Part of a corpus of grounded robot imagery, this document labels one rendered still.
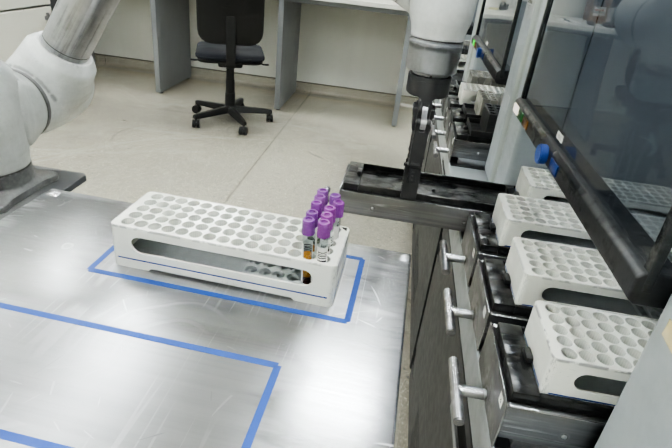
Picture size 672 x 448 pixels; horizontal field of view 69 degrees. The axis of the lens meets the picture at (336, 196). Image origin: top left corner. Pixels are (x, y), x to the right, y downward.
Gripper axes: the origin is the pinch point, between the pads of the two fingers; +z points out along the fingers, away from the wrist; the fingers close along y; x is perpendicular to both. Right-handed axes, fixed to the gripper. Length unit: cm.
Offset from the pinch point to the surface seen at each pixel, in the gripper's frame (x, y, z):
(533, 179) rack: -23.1, 3.2, -2.3
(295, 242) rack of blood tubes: 15.0, -35.0, -3.8
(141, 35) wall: 245, 355, 51
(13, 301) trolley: 45, -48, 2
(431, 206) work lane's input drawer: -4.7, -2.2, 4.1
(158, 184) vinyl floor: 123, 136, 84
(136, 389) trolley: 26, -56, 2
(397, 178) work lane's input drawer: 2.3, 7.9, 3.8
